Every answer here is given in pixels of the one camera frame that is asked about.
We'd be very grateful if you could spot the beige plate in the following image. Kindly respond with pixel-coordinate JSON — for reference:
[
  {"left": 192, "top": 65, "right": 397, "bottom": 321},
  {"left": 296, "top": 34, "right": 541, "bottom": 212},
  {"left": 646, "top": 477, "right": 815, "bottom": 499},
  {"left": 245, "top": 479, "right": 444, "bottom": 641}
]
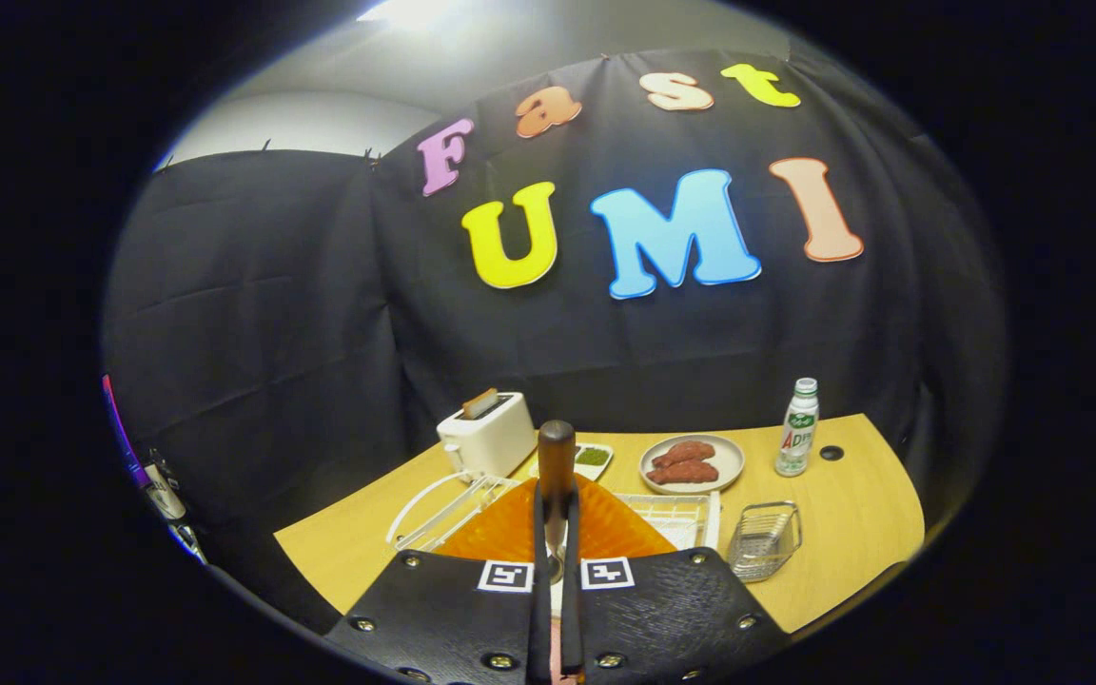
[{"left": 638, "top": 434, "right": 747, "bottom": 495}]

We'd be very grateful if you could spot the raw meat piece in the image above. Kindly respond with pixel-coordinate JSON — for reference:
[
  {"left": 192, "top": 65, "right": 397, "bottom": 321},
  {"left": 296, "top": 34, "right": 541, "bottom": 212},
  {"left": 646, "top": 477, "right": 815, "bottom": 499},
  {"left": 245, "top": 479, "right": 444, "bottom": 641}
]
[
  {"left": 653, "top": 440, "right": 717, "bottom": 469},
  {"left": 646, "top": 460, "right": 720, "bottom": 486}
]

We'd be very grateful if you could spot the metal wire basket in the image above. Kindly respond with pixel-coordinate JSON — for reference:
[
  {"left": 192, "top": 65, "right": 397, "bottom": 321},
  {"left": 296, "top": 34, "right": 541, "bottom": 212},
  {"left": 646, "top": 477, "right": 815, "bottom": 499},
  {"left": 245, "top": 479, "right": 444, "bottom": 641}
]
[{"left": 727, "top": 500, "right": 804, "bottom": 583}]

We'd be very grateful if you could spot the purple pink panel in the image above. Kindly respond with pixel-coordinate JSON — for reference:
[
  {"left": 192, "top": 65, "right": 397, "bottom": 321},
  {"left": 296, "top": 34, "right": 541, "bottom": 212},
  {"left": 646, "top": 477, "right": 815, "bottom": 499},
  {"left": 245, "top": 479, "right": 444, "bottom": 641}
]
[{"left": 101, "top": 374, "right": 147, "bottom": 488}]

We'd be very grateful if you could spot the wooden handle spoon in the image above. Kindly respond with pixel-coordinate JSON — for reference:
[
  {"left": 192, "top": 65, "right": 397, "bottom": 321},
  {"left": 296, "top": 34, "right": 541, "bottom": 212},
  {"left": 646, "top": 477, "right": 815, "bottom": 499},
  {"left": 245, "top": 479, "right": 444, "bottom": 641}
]
[{"left": 538, "top": 420, "right": 577, "bottom": 586}]

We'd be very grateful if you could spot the white divided dish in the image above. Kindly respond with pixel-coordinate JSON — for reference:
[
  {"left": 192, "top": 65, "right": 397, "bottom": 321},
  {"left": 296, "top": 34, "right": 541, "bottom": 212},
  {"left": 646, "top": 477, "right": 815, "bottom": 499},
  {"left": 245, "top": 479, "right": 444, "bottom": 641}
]
[{"left": 529, "top": 442, "right": 616, "bottom": 481}]

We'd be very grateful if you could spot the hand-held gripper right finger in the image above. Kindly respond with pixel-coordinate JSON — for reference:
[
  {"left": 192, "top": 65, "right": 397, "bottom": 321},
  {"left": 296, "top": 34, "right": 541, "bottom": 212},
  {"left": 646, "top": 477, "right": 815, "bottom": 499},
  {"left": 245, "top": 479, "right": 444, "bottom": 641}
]
[{"left": 558, "top": 473, "right": 792, "bottom": 684}]

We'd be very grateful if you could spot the white wire dish rack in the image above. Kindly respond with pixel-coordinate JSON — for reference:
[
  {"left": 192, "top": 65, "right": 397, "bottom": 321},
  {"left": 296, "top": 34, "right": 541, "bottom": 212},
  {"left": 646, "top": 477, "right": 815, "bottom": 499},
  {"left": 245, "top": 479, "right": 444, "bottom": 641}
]
[{"left": 386, "top": 471, "right": 722, "bottom": 558}]

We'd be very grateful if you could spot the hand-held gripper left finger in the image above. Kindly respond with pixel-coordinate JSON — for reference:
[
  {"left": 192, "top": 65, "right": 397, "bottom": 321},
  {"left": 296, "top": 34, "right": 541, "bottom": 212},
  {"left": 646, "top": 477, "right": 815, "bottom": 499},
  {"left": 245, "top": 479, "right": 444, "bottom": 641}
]
[{"left": 324, "top": 476, "right": 554, "bottom": 684}]

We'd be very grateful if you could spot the cable bundle with white tags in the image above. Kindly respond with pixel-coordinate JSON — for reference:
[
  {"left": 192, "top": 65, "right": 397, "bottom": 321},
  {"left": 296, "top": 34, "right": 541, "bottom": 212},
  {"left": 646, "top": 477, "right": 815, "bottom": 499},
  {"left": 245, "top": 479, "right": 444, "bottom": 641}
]
[{"left": 142, "top": 447, "right": 208, "bottom": 564}]

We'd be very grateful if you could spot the black backdrop cloth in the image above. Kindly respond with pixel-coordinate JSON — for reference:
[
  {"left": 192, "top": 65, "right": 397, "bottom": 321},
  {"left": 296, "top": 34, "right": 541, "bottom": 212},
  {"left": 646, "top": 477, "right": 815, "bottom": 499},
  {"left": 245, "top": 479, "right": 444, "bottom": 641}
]
[{"left": 101, "top": 48, "right": 1010, "bottom": 572}]

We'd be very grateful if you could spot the white drip tray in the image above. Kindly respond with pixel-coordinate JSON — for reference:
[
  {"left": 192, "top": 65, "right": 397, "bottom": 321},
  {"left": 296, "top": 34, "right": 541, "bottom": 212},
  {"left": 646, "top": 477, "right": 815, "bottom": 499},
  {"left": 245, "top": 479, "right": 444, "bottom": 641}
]
[{"left": 405, "top": 479, "right": 711, "bottom": 553}]

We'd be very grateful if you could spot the white toaster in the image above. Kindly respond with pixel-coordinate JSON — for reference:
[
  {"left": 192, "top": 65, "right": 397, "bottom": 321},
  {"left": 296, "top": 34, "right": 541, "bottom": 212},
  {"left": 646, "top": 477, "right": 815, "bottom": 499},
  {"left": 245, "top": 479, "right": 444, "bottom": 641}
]
[{"left": 436, "top": 391, "right": 538, "bottom": 481}]

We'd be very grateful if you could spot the white drink bottle green label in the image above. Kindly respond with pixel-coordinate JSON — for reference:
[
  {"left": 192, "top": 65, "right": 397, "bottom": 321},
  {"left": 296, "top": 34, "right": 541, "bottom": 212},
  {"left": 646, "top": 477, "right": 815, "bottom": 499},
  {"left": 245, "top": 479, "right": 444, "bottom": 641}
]
[{"left": 774, "top": 378, "right": 820, "bottom": 478}]

